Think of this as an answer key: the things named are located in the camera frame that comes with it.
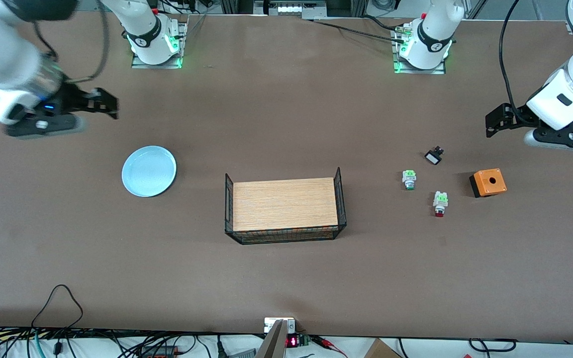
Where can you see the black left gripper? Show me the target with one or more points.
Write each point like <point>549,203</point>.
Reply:
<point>517,117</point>

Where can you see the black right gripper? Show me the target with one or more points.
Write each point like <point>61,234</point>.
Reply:
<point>74,96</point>

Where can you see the light blue round plate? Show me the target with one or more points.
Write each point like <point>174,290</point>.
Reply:
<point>148,171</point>

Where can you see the red push button switch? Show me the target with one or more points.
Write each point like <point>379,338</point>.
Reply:
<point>440,203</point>

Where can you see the wooden board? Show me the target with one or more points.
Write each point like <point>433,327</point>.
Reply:
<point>285,204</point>

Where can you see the brown cardboard box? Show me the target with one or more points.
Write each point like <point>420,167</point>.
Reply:
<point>381,350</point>

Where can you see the red digit display module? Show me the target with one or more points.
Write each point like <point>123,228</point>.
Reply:
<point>292,341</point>

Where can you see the orange button enclosure box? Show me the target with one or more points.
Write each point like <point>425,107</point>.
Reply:
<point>489,181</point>

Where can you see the black switch with white face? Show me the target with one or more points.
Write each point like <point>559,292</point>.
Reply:
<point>433,157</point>

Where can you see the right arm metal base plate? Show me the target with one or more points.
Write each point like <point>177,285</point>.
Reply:
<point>179,54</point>

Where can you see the green push button switch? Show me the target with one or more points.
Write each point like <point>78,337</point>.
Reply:
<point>409,179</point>

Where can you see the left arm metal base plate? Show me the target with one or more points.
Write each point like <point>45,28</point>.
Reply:
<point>401,67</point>

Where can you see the aluminium frame with lights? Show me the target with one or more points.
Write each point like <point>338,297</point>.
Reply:
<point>290,7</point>

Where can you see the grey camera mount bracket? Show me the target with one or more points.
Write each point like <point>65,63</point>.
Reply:
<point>276,338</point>

